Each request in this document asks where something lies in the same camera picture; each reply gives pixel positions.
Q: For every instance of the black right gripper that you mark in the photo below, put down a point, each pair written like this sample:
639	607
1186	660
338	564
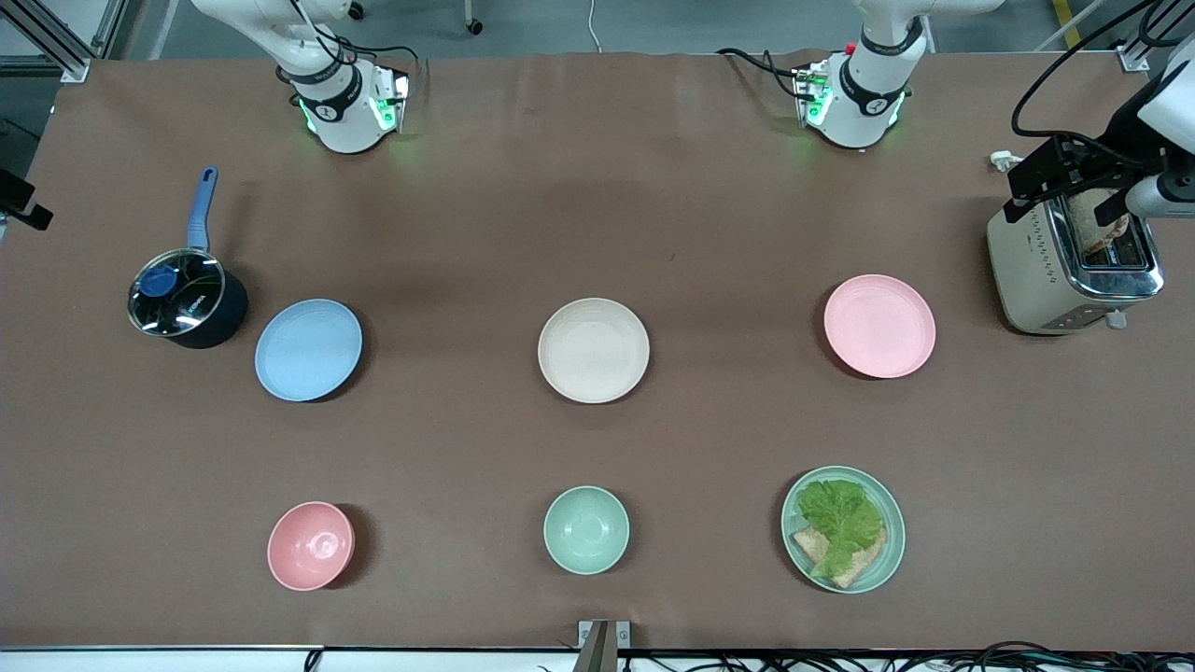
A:
13	188

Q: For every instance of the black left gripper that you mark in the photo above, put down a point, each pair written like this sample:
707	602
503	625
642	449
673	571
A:
1109	155

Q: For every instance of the pink plate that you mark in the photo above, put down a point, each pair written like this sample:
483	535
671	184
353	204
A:
879	327

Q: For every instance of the blue plate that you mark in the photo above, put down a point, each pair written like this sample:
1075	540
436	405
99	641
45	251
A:
308	350

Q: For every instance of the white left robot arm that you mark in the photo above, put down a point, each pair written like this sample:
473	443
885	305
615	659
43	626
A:
864	112

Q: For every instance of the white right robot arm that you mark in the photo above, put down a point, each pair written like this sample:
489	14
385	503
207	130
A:
341	117

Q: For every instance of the brown toast slice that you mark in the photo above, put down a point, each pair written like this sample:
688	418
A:
1088	224

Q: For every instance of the beige chrome toaster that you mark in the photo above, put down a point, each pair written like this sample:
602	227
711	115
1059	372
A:
1036	280

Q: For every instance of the white power plug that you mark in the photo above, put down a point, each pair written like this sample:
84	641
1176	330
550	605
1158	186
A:
1002	160

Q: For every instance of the glass lid blue knob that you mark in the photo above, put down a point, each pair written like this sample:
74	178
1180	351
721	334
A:
177	294

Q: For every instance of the dark blue saucepan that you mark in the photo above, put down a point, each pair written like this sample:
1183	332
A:
224	322

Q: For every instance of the green lettuce leaf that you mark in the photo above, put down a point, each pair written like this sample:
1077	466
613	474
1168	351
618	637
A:
840	518

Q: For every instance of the green plate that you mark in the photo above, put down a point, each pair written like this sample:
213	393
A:
892	551

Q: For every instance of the bread slice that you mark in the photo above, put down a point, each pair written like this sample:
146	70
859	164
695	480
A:
864	565

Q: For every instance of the pink bowl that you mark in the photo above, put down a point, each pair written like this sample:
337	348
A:
310	546

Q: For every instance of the brown table cover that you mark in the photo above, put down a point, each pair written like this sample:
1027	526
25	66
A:
597	187

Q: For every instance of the beige plate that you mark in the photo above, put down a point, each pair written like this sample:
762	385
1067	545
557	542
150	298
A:
594	350

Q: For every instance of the green bowl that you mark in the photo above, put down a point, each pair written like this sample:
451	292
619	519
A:
586	530

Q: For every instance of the aluminium frame profile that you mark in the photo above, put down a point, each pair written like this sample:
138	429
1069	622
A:
1134	56
56	47

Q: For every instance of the metal bracket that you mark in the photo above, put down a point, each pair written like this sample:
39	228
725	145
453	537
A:
597	644

